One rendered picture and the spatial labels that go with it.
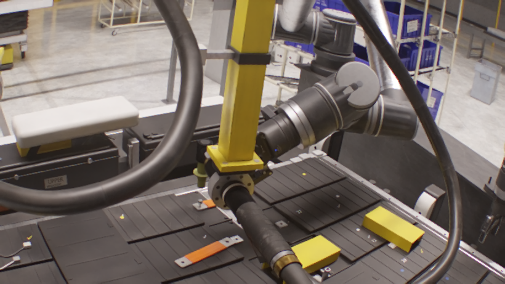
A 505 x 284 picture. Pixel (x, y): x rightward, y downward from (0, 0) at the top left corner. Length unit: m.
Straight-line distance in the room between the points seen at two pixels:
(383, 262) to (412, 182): 1.10
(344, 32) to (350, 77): 1.54
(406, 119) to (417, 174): 0.90
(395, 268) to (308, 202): 0.33
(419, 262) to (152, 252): 0.60
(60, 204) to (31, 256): 0.47
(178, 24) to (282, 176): 0.76
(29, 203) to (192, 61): 0.29
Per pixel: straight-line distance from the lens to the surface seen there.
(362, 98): 1.03
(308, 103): 1.01
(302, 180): 1.33
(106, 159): 1.16
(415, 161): 2.11
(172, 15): 0.66
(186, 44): 0.64
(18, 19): 5.41
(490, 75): 7.04
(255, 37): 0.83
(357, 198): 1.30
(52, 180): 1.14
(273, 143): 1.00
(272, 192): 1.25
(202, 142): 1.08
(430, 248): 1.18
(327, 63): 2.61
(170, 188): 1.24
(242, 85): 0.85
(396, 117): 1.22
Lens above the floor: 1.63
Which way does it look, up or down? 24 degrees down
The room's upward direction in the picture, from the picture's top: 8 degrees clockwise
